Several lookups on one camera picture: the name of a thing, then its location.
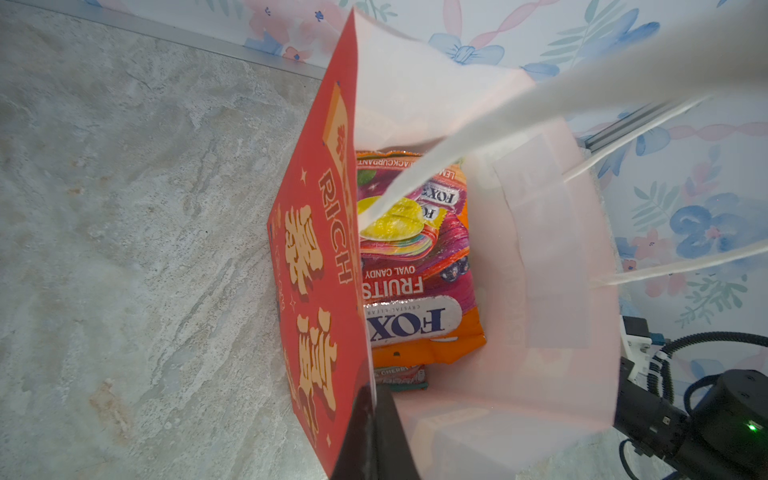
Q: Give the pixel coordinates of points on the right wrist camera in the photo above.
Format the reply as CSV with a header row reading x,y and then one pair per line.
x,y
639,344

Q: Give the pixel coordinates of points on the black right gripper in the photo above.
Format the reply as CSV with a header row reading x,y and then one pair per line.
x,y
654,426

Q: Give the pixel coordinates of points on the teal Fox's front candy packet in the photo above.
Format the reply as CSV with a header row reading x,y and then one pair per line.
x,y
402,378

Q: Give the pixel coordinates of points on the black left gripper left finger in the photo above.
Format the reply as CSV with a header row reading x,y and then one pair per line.
x,y
357,459

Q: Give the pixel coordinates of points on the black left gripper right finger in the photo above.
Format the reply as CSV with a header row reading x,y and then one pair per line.
x,y
393,455

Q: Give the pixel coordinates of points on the red paper gift bag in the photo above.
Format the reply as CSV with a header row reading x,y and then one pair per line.
x,y
487,280

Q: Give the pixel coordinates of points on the orange Fox's candy packet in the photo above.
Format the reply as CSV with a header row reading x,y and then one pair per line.
x,y
417,285

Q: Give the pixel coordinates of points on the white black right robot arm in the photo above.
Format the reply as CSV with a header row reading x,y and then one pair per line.
x,y
720,434

